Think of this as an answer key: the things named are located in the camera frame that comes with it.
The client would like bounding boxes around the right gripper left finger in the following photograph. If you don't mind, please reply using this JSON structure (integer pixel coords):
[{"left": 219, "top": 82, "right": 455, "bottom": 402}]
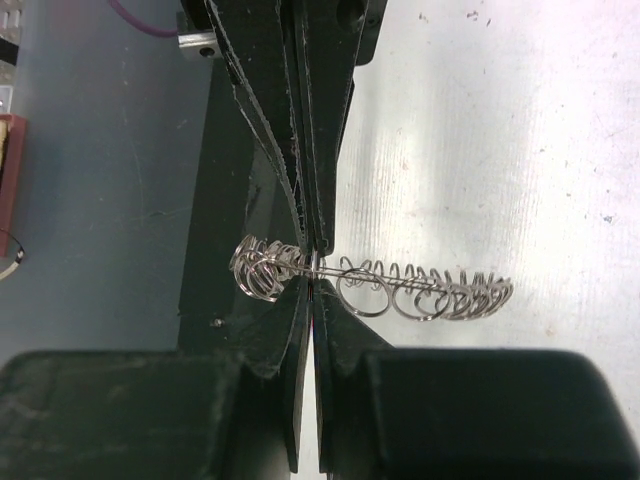
[{"left": 1, "top": 277, "right": 310, "bottom": 479}]

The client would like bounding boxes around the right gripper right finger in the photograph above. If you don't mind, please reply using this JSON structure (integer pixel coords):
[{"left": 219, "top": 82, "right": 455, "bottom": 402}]
[{"left": 312, "top": 280, "right": 639, "bottom": 479}]

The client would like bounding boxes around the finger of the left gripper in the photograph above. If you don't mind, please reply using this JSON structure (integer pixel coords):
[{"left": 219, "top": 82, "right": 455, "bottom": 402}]
[
  {"left": 294, "top": 1, "right": 387, "bottom": 253},
  {"left": 205, "top": 1, "right": 309, "bottom": 250}
]

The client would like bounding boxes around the metal disc with keyrings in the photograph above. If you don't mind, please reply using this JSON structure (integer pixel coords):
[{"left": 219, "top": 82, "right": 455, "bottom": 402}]
[{"left": 229, "top": 235, "right": 514, "bottom": 322}]

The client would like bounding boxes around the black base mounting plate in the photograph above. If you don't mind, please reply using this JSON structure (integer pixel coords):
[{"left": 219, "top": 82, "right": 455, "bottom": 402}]
[{"left": 178, "top": 61, "right": 308, "bottom": 354}]

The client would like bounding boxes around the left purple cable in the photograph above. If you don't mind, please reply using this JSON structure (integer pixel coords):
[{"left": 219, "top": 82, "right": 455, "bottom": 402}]
[{"left": 109, "top": 0, "right": 181, "bottom": 39}]

